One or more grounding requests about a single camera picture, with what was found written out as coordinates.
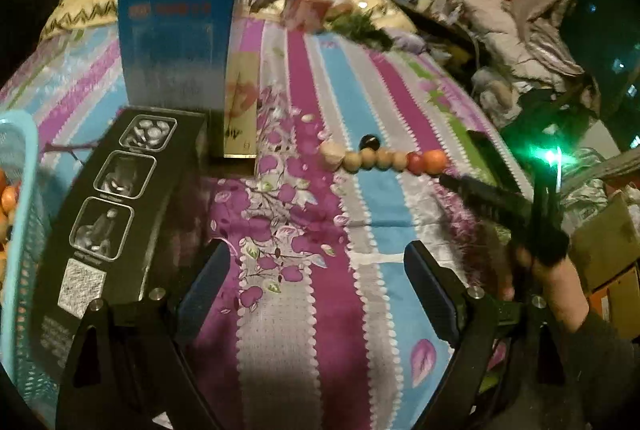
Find green leafy bunch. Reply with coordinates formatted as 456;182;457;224
330;10;396;51

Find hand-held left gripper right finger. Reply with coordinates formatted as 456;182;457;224
402;240;590;430

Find blue cardboard box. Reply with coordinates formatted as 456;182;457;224
117;0;258;111

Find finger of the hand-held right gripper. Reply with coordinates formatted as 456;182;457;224
439;173;533;231
467;129;531;203

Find light blue plastic basket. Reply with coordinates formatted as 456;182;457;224
0;109;66;416

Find pile of oranges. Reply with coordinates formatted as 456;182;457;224
0;170;23;306

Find person's right hand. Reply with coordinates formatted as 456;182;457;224
497;243;591;332

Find brown shipping box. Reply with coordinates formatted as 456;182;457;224
570;190;640;326

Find cluttered bedside table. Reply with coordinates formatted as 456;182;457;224
367;0;481;61

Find pale cut root chunk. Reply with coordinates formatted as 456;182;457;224
320;140;346;169

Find striped floral bedsheet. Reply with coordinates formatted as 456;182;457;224
0;18;551;430

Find round orange fruit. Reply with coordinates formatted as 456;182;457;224
423;149;449;174

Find slim printed carton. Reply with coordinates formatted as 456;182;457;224
209;50;259;159

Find person's right forearm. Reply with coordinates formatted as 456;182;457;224
565;305;640;430

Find black product box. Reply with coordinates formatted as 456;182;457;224
32;107;208;381

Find heap of clothes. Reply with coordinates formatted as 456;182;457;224
445;0;586;121

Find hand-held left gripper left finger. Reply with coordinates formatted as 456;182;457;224
55;240;232;430

